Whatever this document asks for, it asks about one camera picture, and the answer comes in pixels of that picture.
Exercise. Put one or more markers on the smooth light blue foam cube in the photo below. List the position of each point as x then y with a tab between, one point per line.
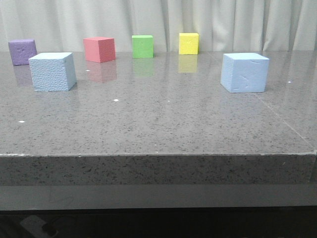
244	72

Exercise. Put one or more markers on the textured light blue foam cube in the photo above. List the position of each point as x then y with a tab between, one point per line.
52	71

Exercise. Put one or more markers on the green foam cube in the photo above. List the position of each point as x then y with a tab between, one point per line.
143	46

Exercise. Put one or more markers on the yellow foam cube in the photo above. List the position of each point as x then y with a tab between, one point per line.
188	43

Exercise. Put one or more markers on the red foam cube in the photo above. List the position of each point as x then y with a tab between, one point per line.
99	49

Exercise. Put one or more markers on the white pleated curtain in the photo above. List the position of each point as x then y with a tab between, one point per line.
223	25

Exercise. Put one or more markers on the purple foam cube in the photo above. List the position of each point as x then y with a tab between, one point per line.
21	50

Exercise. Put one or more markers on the white power strip under table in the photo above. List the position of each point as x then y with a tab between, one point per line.
38	228

